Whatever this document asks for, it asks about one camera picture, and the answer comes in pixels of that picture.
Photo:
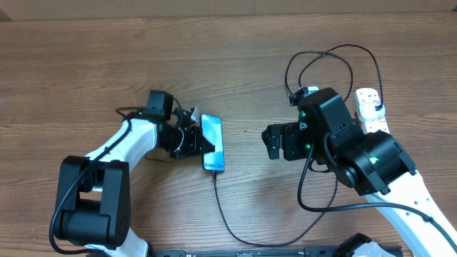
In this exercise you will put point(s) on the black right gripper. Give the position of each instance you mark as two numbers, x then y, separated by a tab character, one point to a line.
288	135

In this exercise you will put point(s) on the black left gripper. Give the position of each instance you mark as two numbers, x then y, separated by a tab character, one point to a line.
192	146

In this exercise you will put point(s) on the blue Galaxy smartphone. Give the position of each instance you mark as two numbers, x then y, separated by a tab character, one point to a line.
212	131

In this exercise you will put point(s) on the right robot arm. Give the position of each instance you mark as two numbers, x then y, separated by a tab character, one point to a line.
374	164

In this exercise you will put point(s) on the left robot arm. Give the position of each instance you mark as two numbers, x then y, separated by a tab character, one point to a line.
93	200

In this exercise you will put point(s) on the white charger plug adapter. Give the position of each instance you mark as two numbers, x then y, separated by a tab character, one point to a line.
370	111

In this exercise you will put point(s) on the white power strip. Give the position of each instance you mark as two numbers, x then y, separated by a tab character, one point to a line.
370	95

